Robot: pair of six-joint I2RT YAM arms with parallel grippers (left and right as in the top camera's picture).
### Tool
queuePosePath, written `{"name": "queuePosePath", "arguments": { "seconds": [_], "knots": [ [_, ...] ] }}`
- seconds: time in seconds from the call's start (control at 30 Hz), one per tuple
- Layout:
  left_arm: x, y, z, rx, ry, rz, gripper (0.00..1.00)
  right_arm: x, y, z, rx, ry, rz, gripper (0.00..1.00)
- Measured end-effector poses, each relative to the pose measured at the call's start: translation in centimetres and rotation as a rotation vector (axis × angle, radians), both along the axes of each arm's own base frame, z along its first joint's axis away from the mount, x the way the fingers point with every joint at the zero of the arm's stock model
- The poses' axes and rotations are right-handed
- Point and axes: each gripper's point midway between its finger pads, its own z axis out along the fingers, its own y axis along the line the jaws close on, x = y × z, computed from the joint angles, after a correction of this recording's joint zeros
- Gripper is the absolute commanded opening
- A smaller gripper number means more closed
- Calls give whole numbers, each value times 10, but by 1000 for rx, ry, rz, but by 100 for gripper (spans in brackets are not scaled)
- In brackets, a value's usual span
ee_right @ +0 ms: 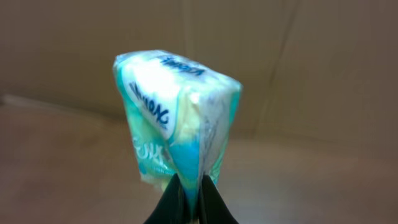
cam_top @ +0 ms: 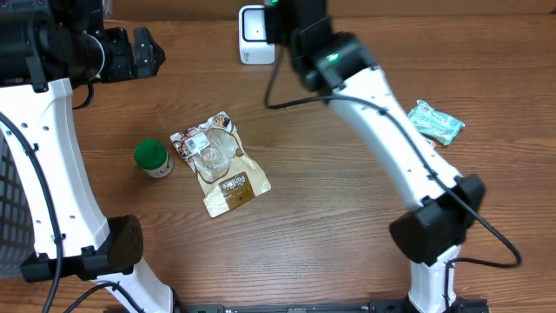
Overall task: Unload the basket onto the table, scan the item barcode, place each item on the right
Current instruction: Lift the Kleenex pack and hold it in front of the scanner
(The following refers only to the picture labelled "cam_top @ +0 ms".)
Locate green lid jar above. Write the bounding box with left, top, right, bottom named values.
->
left=134, top=139, right=174, bottom=178

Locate beige brown snack pouch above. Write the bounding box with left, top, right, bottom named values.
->
left=170, top=111, right=271, bottom=218

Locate teal wet wipes pack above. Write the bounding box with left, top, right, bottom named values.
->
left=408, top=99, right=466, bottom=145

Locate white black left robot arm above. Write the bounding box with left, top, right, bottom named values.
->
left=1, top=0, right=179, bottom=312

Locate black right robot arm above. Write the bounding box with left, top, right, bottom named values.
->
left=264, top=0, right=488, bottom=312

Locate white barcode scanner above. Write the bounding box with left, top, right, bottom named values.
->
left=238, top=4, right=275, bottom=65

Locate black mesh basket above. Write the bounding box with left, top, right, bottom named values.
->
left=0, top=135, right=34, bottom=279

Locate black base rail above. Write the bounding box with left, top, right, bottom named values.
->
left=184, top=297, right=490, bottom=313

